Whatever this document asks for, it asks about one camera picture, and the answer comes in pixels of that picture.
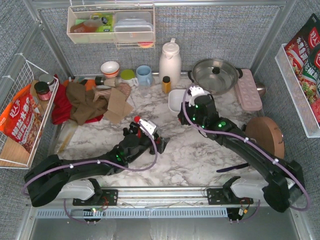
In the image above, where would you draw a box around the white plastic storage basket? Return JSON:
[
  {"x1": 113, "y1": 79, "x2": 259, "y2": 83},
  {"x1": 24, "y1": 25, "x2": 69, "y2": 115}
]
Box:
[{"x1": 168, "y1": 89, "x2": 186, "y2": 117}]

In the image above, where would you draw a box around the brown cardboard piece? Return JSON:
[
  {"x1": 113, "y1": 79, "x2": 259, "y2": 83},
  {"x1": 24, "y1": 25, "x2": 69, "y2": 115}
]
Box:
[{"x1": 103, "y1": 88, "x2": 133, "y2": 125}]

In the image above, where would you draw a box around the brown cloth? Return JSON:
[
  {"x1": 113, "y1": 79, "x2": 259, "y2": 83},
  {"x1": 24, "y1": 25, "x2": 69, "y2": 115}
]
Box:
[{"x1": 66, "y1": 82, "x2": 111, "y2": 126}]

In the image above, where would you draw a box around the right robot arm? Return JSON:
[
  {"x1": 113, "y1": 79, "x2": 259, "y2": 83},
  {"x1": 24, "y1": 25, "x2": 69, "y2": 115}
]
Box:
[{"x1": 177, "y1": 94, "x2": 311, "y2": 213}]

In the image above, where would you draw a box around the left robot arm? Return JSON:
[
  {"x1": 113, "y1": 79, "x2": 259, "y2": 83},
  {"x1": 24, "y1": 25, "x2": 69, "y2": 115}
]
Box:
[{"x1": 24, "y1": 131, "x2": 170, "y2": 207}]

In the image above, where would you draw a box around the black coffee capsule left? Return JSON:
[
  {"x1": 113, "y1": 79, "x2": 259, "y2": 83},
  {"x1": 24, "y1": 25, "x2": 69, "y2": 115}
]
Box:
[{"x1": 123, "y1": 127, "x2": 131, "y2": 136}]

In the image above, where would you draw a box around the red coffee capsule top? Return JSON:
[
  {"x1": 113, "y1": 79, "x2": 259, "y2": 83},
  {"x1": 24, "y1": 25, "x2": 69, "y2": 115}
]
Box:
[{"x1": 134, "y1": 116, "x2": 141, "y2": 123}]

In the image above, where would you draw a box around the steel pot with lid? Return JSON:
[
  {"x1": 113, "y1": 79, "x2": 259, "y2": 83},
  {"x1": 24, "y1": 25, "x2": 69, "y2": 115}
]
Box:
[{"x1": 187, "y1": 58, "x2": 243, "y2": 96}]

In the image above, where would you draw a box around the pink egg tray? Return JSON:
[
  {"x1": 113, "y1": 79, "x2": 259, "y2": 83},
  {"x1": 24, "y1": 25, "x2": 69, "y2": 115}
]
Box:
[{"x1": 234, "y1": 68, "x2": 263, "y2": 112}]

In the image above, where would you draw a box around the orange juice bottle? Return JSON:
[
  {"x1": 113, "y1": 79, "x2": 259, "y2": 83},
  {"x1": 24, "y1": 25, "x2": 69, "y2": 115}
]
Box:
[{"x1": 162, "y1": 76, "x2": 171, "y2": 94}]

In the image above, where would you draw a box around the clear glass cup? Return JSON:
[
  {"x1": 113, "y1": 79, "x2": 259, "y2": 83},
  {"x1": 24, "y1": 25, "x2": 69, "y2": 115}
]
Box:
[{"x1": 138, "y1": 85, "x2": 150, "y2": 97}]

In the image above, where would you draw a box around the striped pink towel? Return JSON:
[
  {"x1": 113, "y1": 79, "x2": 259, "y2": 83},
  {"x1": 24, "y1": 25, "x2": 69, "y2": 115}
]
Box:
[{"x1": 92, "y1": 83, "x2": 131, "y2": 102}]

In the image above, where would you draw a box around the white thermos jug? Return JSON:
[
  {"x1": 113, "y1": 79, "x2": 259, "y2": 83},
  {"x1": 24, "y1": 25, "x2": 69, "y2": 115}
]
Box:
[{"x1": 159, "y1": 38, "x2": 182, "y2": 87}]

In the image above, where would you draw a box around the round wooden cutting board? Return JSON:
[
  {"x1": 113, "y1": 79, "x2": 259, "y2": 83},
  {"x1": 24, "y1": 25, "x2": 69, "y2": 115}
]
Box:
[{"x1": 245, "y1": 116, "x2": 285, "y2": 159}]

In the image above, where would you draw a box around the steel ladle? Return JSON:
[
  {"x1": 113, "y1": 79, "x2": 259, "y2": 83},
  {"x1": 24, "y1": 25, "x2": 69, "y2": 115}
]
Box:
[{"x1": 255, "y1": 82, "x2": 267, "y2": 98}]

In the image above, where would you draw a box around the purple knife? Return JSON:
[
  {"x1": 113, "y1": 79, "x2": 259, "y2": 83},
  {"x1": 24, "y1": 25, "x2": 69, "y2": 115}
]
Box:
[{"x1": 216, "y1": 163, "x2": 250, "y2": 173}]

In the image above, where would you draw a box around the blue mug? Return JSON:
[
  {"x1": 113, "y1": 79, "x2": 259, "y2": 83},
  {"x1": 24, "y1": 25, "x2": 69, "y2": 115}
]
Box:
[{"x1": 136, "y1": 65, "x2": 154, "y2": 87}]

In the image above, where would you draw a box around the green lid cup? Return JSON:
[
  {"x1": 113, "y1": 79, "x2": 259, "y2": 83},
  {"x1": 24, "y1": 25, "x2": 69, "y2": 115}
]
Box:
[{"x1": 120, "y1": 69, "x2": 139, "y2": 87}]

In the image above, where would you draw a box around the black bottle cap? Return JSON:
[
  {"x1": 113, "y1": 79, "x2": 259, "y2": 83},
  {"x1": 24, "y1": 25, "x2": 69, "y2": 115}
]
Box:
[{"x1": 94, "y1": 76, "x2": 105, "y2": 86}]

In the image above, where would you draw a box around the orange plate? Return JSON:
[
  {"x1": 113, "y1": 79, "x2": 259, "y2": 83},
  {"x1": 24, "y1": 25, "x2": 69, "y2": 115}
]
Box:
[{"x1": 84, "y1": 79, "x2": 96, "y2": 91}]

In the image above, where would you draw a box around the red cloth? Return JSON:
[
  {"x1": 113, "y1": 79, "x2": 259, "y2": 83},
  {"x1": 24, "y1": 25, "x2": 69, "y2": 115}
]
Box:
[{"x1": 51, "y1": 79, "x2": 103, "y2": 125}]

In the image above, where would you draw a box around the orange striped bowl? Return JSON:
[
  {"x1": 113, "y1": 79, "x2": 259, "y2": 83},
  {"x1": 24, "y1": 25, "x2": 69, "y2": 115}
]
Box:
[{"x1": 100, "y1": 61, "x2": 120, "y2": 78}]

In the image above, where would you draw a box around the red lid jar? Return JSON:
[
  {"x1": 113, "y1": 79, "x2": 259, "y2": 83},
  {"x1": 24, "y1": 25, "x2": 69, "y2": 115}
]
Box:
[{"x1": 34, "y1": 81, "x2": 52, "y2": 101}]

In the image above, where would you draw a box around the silver lid jar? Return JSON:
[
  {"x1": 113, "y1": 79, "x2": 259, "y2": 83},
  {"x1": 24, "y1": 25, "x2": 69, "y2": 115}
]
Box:
[{"x1": 39, "y1": 73, "x2": 56, "y2": 92}]

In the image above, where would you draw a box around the clear plastic food container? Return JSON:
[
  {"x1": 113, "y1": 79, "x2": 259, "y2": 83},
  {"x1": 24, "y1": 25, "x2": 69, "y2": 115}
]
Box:
[{"x1": 113, "y1": 11, "x2": 154, "y2": 43}]

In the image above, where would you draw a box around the orange snack bag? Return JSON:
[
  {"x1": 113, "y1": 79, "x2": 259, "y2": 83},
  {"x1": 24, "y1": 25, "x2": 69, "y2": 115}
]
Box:
[{"x1": 0, "y1": 84, "x2": 42, "y2": 153}]

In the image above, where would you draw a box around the red seasoning packet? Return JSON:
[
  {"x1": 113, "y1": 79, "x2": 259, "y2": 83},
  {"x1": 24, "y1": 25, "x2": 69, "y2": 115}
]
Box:
[{"x1": 284, "y1": 13, "x2": 320, "y2": 123}]

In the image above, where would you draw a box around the green labelled packet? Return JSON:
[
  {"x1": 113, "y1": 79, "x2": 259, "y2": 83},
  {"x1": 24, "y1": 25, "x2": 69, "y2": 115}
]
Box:
[{"x1": 90, "y1": 13, "x2": 114, "y2": 33}]

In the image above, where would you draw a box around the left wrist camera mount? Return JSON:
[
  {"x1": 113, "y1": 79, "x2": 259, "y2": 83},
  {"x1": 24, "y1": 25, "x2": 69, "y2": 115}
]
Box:
[{"x1": 138, "y1": 119, "x2": 157, "y2": 136}]

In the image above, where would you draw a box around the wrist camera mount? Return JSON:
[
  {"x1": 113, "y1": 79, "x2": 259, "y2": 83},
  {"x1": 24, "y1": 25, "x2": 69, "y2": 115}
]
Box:
[
  {"x1": 138, "y1": 119, "x2": 157, "y2": 136},
  {"x1": 187, "y1": 85, "x2": 206, "y2": 107}
]

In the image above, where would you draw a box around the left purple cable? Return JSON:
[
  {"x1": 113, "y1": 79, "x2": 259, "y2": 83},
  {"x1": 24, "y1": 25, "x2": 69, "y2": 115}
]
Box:
[{"x1": 21, "y1": 124, "x2": 159, "y2": 224}]

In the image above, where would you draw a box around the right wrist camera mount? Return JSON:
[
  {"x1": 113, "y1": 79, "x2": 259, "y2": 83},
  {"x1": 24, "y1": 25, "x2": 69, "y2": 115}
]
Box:
[{"x1": 187, "y1": 85, "x2": 206, "y2": 107}]

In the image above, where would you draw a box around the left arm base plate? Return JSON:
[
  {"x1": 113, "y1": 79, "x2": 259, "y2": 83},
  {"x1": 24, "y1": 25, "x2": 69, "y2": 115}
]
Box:
[{"x1": 72, "y1": 189, "x2": 119, "y2": 207}]

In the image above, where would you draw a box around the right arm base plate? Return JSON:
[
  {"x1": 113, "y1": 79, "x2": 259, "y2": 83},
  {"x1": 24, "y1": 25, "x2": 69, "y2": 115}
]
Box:
[{"x1": 203, "y1": 187, "x2": 254, "y2": 206}]

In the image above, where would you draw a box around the white right wall basket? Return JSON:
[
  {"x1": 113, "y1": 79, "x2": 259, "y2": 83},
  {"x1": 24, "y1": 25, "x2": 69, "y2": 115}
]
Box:
[{"x1": 274, "y1": 43, "x2": 320, "y2": 138}]

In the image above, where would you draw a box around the cream wall basket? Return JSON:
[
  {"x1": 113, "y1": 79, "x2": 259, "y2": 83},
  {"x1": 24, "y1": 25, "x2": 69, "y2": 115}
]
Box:
[{"x1": 67, "y1": 3, "x2": 156, "y2": 48}]

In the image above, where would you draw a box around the white wire side basket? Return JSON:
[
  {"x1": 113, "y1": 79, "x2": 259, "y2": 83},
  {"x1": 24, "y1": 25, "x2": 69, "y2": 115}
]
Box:
[{"x1": 0, "y1": 53, "x2": 59, "y2": 169}]

